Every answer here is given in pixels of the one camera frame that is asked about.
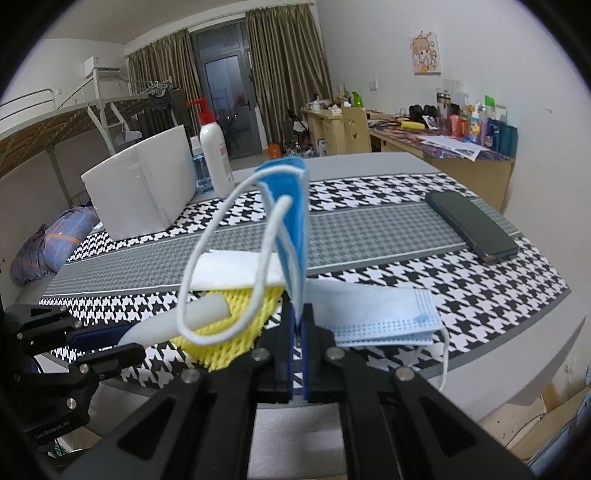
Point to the anime girl poster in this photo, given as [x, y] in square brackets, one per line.
[425, 54]

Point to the white air conditioner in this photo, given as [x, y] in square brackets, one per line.
[93, 65]

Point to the brown curtain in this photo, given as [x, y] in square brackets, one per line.
[169, 58]
[288, 64]

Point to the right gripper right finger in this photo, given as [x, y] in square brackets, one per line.
[396, 424]

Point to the houndstooth table mat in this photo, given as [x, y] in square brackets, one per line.
[370, 230]

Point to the clear water bottle blue label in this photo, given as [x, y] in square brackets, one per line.
[204, 184]

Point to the brown left curtain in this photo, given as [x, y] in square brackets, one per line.
[169, 58]

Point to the wooden smiley chair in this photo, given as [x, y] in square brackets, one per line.
[356, 130]

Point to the white pump bottle red cap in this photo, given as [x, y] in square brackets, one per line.
[212, 142]

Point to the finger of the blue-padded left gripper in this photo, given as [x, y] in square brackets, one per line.
[109, 363]
[97, 337]

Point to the white metal bunk bed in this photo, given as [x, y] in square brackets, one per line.
[84, 109]

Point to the brown right curtain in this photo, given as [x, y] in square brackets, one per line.
[288, 64]

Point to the wooden desk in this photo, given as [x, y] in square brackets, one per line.
[489, 176]

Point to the blue plaid quilt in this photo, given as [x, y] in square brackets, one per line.
[50, 247]

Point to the white styrofoam box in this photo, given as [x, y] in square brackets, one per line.
[144, 188]

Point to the dark green phone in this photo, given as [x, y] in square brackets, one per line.
[482, 234]

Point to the papers on desk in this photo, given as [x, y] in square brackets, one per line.
[464, 149]

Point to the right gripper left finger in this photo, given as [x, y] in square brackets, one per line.
[200, 426]

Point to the glass balcony door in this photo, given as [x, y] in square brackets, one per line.
[225, 74]

